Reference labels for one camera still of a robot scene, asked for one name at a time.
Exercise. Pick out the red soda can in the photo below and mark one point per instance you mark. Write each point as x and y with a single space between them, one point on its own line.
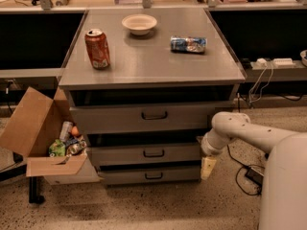
97 48

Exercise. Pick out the crushed can in box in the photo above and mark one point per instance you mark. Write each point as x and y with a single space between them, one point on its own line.
76 148

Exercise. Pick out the grey drawer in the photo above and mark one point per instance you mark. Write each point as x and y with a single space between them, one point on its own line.
126 118
151 175
145 154

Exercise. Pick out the open cardboard box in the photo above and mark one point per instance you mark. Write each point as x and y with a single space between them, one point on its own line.
32 128

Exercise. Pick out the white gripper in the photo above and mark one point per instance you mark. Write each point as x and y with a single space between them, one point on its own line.
206 148

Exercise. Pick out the silver can in box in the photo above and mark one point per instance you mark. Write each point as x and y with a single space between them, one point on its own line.
65 131

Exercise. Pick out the black table leg foot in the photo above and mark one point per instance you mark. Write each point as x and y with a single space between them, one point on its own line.
35 197

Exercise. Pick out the crushed blue soda can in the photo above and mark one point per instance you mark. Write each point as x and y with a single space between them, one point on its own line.
193 45

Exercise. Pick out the black power adapter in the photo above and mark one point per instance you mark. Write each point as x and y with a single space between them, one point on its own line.
254 176

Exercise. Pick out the grey drawer cabinet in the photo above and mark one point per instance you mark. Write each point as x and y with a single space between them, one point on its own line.
144 70

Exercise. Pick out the white paper bowl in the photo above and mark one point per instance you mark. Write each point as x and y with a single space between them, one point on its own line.
139 24

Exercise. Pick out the grey bottom drawer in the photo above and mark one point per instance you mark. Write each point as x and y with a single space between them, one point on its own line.
151 175

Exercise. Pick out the grey top drawer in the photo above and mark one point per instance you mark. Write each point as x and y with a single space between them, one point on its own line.
126 118

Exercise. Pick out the green snack bag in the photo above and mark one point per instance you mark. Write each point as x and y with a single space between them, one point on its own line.
57 148

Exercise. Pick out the orange fruit in box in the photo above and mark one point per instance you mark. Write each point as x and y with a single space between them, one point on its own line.
75 131

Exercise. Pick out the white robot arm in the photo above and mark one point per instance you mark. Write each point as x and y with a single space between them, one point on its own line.
284 193

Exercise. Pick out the white power strip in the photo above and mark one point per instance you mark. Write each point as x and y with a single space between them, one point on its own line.
277 63

